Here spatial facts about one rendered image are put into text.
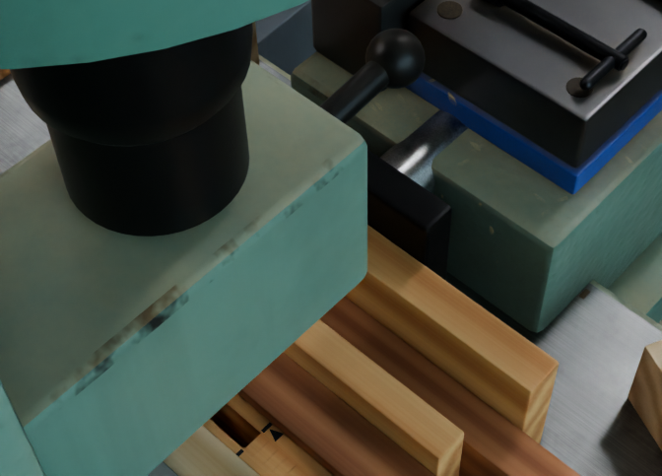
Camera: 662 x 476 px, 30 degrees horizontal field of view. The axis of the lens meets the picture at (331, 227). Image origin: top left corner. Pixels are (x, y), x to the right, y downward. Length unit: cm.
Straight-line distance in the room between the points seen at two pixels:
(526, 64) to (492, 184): 5
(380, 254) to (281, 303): 8
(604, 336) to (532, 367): 10
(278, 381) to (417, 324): 6
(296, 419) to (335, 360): 3
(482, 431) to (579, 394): 8
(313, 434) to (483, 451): 6
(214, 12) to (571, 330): 35
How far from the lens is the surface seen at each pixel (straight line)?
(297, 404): 44
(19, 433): 24
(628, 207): 52
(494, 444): 43
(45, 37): 19
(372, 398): 43
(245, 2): 19
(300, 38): 120
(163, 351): 33
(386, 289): 44
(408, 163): 49
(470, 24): 49
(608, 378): 51
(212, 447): 43
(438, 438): 43
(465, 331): 42
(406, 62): 41
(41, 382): 31
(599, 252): 52
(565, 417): 50
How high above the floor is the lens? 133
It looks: 53 degrees down
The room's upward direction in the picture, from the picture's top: 2 degrees counter-clockwise
